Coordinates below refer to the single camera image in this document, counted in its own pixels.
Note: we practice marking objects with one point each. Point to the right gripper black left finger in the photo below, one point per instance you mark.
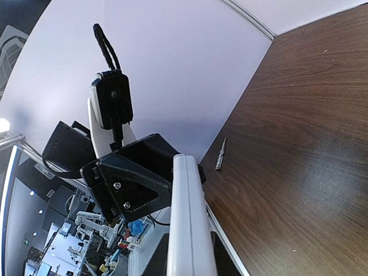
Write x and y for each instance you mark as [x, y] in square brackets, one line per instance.
[157, 266]

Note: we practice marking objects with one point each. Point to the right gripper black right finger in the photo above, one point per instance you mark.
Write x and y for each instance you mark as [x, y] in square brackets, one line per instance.
[224, 263]

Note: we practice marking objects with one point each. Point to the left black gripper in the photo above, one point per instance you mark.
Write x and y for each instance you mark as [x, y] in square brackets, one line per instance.
[133, 181]

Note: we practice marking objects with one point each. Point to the white remote control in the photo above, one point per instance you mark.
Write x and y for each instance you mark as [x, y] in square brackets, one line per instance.
[190, 249]

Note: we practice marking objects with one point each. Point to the clear handle screwdriver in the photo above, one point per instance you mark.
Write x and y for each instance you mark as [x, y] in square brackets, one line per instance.
[220, 157]

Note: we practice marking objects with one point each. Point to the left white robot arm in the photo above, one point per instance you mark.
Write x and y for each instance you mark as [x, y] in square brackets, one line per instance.
[69, 148]

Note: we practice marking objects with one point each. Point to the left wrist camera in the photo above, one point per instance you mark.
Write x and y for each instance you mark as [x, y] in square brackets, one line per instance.
[111, 99]

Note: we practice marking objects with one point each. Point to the left aluminium corner post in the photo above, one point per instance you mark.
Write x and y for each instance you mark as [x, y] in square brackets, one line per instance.
[236, 7]

